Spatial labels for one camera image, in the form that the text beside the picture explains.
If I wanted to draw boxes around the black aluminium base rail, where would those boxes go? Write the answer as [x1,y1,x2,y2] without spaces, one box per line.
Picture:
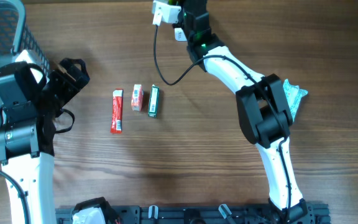
[56,202,331,224]

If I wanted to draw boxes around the black left camera cable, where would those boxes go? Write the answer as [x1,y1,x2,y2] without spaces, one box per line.
[0,163,30,224]

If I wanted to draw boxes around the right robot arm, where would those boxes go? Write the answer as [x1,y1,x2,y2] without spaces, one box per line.
[174,0,307,223]

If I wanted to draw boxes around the red Kleenex tissue pack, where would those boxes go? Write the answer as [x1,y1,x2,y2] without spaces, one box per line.
[131,84,144,111]

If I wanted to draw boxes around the black right camera cable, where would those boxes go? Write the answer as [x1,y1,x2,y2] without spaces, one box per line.
[152,24,293,215]

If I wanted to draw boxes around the dark green small box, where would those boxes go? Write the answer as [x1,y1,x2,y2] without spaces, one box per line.
[148,85,160,118]

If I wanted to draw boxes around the white barcode scanner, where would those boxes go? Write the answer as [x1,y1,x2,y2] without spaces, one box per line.
[174,27,187,42]

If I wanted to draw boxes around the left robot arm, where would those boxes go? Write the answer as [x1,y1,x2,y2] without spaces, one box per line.
[0,58,90,223]

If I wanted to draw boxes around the red stick packet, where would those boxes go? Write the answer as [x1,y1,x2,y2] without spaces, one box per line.
[110,89,124,134]

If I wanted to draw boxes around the black camera cable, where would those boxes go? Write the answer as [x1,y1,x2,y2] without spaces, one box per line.
[152,24,293,215]
[0,163,30,224]

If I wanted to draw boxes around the pale teal wipes packet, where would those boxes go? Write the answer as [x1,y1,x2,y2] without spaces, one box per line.
[283,79,308,121]

